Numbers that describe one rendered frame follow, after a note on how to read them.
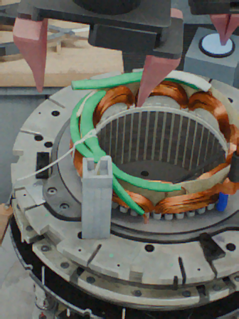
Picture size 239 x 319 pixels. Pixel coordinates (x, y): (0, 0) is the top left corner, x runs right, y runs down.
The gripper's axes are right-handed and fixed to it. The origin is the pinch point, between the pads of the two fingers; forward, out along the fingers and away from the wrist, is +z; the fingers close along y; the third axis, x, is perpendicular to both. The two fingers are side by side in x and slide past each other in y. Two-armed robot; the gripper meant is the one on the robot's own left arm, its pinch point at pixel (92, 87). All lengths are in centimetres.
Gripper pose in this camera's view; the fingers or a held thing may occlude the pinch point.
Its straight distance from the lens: 73.5
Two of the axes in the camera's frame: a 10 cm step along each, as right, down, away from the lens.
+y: 9.9, 1.4, 0.4
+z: -1.3, 7.2, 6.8
